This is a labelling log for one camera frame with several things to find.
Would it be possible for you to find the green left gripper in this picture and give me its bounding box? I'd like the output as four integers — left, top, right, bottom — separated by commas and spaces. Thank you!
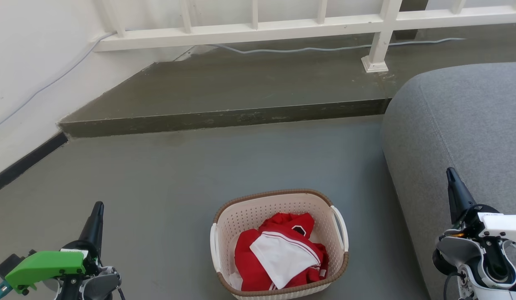
5, 202, 105, 295

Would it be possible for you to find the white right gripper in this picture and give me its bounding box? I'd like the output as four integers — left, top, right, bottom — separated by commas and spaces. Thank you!
446, 167, 516, 246

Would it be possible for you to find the cream laundry basket brown rim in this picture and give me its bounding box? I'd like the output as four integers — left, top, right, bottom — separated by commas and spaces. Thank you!
210, 189, 349, 300

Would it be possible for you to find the grey fabric sofa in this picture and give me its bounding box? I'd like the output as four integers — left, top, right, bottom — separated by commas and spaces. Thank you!
381, 62, 516, 300

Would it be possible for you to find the black baseboard strip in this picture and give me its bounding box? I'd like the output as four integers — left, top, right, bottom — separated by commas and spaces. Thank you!
0, 132, 69, 196

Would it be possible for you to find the red and white garment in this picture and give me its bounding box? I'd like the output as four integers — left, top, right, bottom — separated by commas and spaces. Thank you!
234, 212, 329, 292

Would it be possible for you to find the raised concrete step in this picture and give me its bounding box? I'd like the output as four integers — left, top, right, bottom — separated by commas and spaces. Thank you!
58, 23, 516, 139

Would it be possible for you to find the white wooden railing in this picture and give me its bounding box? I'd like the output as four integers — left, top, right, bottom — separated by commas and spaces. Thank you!
93, 0, 516, 74

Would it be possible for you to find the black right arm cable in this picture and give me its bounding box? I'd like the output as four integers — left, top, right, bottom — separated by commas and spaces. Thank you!
443, 271, 463, 300

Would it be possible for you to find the light grey cable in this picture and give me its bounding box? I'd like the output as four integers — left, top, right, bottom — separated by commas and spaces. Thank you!
0, 32, 117, 132

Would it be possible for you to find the dark square post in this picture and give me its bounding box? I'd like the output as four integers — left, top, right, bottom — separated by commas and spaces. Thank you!
393, 0, 430, 41

